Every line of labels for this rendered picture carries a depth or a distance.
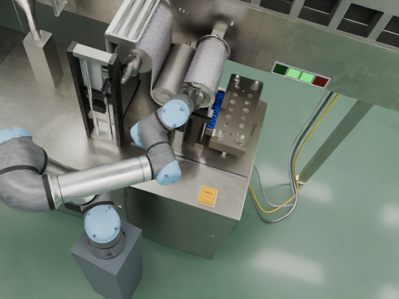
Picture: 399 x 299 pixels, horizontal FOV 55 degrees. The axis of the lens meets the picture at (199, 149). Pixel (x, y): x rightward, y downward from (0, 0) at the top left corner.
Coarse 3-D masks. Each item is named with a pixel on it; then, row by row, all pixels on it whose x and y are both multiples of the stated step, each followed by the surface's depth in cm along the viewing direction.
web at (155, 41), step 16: (160, 16) 144; (144, 32) 138; (160, 32) 142; (144, 48) 135; (160, 48) 143; (208, 48) 151; (224, 48) 155; (160, 64) 153; (192, 64) 149; (208, 64) 147; (128, 80) 169; (192, 80) 143; (208, 80) 144; (128, 96) 177
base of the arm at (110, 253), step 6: (120, 240) 144; (126, 240) 150; (90, 246) 143; (114, 246) 141; (120, 246) 145; (90, 252) 146; (96, 252) 143; (102, 252) 142; (108, 252) 143; (114, 252) 144; (120, 252) 147; (102, 258) 145; (108, 258) 145
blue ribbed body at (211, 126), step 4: (220, 92) 177; (216, 96) 176; (220, 96) 174; (216, 100) 173; (220, 100) 174; (216, 104) 172; (220, 104) 173; (216, 108) 171; (216, 112) 170; (212, 116) 168; (216, 116) 169; (212, 120) 167; (212, 124) 166; (212, 128) 166
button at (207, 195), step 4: (204, 188) 164; (208, 188) 164; (212, 188) 164; (200, 192) 163; (204, 192) 163; (208, 192) 163; (212, 192) 163; (216, 192) 164; (200, 196) 162; (204, 196) 162; (208, 196) 162; (212, 196) 162; (200, 200) 161; (204, 200) 161; (208, 200) 161; (212, 200) 162; (208, 204) 162; (212, 204) 161
